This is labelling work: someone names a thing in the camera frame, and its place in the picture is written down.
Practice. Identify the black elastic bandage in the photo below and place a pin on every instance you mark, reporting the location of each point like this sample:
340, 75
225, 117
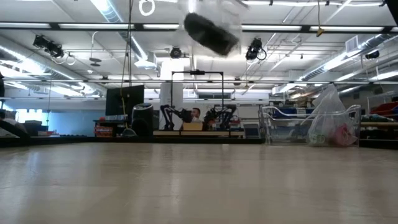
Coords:
211, 34

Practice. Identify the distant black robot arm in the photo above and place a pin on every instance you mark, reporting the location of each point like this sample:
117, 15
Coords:
217, 113
186, 115

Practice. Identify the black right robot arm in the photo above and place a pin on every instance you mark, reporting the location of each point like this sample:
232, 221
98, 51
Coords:
393, 9

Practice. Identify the person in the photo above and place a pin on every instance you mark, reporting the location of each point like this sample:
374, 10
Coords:
196, 113

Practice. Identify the cardboard box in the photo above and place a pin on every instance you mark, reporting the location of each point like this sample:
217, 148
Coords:
192, 126

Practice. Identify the distant wooden table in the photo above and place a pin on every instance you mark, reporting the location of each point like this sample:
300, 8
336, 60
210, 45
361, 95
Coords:
174, 133

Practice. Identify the black monitor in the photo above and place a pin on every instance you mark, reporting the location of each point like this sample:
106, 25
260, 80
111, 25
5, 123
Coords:
124, 99

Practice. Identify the red parts organizer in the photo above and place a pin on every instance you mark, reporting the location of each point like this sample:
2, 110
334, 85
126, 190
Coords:
104, 130

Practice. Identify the plastic bag of bandages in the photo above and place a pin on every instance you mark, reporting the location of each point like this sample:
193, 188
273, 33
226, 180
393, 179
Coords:
329, 124

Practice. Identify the wooden workbench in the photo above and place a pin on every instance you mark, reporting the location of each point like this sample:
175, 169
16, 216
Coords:
379, 124

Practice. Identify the small red bin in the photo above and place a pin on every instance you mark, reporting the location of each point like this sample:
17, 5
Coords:
387, 109

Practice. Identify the distant black frame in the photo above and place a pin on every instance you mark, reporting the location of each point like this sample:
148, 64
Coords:
197, 72

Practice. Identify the black overhead camera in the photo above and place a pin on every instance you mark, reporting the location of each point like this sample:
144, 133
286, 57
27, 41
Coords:
253, 51

